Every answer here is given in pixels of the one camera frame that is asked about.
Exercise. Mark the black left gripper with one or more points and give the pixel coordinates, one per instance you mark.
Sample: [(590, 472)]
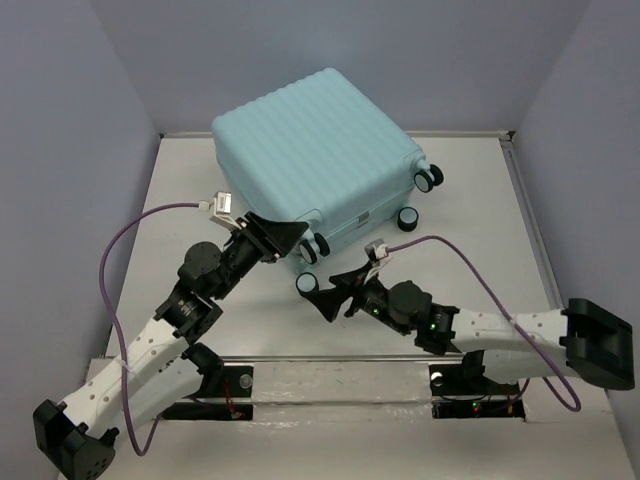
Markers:
[(279, 236)]

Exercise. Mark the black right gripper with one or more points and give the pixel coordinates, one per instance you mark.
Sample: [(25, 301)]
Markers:
[(347, 283)]

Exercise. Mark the light blue hard-shell suitcase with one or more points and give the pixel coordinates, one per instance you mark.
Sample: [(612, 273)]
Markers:
[(318, 150)]

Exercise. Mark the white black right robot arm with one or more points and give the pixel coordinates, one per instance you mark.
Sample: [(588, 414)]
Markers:
[(581, 340)]

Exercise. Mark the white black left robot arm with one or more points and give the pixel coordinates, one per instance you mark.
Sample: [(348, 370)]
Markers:
[(78, 434)]

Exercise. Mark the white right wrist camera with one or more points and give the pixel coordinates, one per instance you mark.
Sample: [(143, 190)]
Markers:
[(378, 256)]

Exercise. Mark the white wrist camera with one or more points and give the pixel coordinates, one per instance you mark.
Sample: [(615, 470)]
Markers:
[(219, 210), (378, 256)]

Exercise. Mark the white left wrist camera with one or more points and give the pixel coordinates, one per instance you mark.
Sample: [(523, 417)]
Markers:
[(219, 210)]

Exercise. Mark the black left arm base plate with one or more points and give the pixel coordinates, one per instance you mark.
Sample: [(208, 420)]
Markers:
[(228, 398)]

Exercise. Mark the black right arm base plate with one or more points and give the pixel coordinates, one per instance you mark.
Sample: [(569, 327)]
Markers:
[(455, 398)]

